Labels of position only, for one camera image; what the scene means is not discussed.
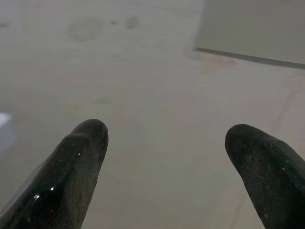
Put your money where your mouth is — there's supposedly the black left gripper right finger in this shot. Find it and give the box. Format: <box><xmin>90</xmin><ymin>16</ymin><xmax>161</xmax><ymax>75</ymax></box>
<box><xmin>224</xmin><ymin>124</ymin><xmax>305</xmax><ymax>229</ymax></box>

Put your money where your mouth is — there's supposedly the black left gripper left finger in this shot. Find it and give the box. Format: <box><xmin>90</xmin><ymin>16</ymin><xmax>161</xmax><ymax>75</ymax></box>
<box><xmin>0</xmin><ymin>118</ymin><xmax>109</xmax><ymax>229</ymax></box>

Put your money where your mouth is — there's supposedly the white box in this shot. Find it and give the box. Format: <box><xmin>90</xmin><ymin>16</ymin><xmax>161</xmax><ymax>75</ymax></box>
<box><xmin>0</xmin><ymin>112</ymin><xmax>15</xmax><ymax>154</ymax></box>

